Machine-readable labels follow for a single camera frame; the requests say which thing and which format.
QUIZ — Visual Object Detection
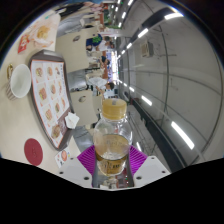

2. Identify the white orange food wrapper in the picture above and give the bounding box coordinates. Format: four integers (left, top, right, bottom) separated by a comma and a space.
28, 14, 63, 49

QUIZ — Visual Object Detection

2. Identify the beige dining chair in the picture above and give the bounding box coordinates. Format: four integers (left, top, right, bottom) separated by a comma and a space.
69, 89, 103, 127
55, 26, 91, 73

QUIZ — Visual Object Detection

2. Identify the ceiling lights group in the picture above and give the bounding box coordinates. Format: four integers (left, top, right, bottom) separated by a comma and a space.
109, 0, 196, 151

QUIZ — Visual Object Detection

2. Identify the ceiling air conditioner unit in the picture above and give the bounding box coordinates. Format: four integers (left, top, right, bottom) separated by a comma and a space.
139, 41, 155, 58

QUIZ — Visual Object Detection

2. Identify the small red sauce packet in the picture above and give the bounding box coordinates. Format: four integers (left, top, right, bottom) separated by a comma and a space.
17, 33, 31, 54

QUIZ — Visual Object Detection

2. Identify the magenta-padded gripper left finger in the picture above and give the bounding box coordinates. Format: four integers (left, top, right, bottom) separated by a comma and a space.
57, 145, 98, 189

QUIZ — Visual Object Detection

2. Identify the patterned mug with gold handle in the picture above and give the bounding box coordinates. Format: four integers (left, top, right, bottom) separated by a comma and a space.
4, 63, 33, 101

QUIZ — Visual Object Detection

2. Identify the brown food tray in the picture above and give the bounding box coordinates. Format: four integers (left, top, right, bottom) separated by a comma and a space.
27, 49, 75, 151

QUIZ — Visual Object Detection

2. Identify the clear yellow-capped drink bottle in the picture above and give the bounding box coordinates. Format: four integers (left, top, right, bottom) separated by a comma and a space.
92, 98, 134, 178

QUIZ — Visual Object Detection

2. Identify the crumpled white napkin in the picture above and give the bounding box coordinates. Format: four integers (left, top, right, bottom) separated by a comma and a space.
64, 112, 80, 130

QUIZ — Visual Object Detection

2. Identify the flat round red coaster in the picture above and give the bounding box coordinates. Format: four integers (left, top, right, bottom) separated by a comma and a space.
23, 137, 44, 167

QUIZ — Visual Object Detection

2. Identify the colourful printed leaflet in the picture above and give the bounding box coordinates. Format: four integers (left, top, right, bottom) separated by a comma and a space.
54, 146, 72, 169

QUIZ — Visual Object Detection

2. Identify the person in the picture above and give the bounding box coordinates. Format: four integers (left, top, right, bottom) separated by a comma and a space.
88, 75, 116, 93
85, 33, 113, 53

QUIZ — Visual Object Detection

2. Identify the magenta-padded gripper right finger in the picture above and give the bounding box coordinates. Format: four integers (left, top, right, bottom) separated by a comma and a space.
125, 145, 172, 189

